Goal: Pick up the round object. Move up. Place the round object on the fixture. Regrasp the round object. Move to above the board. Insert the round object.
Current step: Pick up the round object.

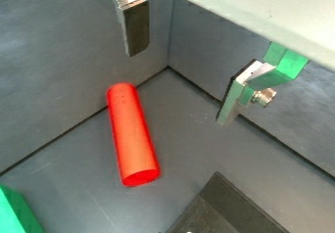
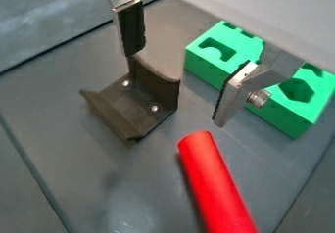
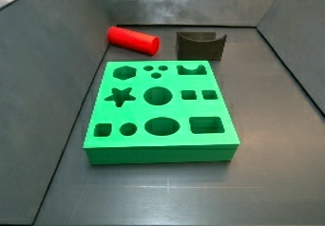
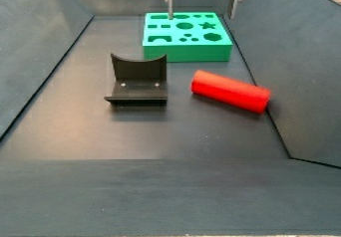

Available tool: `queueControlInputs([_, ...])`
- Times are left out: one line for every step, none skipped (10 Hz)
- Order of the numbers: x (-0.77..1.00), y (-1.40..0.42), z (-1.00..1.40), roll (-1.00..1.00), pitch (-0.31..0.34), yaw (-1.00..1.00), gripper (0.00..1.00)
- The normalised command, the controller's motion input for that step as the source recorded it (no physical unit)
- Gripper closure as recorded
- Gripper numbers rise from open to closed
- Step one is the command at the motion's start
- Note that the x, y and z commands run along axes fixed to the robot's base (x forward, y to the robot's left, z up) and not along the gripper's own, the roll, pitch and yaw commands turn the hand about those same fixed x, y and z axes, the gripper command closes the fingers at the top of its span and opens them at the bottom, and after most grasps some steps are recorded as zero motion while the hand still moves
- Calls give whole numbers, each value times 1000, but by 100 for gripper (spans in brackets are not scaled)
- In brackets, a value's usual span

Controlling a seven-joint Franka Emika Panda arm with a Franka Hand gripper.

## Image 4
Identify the red cylinder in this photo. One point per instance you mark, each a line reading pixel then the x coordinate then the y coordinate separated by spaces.
pixel 230 91

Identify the green foam shape-sorter block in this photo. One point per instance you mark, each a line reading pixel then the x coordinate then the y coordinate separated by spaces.
pixel 192 37

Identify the black curved cradle stand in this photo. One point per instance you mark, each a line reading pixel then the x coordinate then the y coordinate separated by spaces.
pixel 140 80

